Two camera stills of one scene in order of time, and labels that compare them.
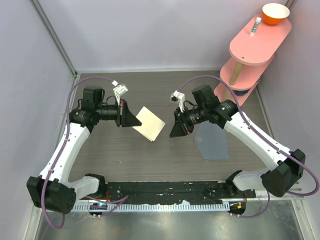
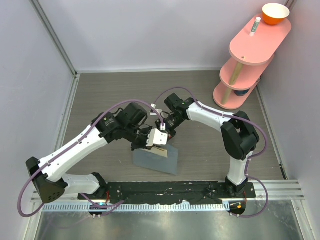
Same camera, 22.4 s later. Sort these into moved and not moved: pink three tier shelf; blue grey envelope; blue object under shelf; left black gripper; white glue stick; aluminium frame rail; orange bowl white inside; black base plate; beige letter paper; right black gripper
Moved: blue grey envelope; right black gripper; beige letter paper; left black gripper
Not moved: blue object under shelf; black base plate; white glue stick; orange bowl white inside; pink three tier shelf; aluminium frame rail
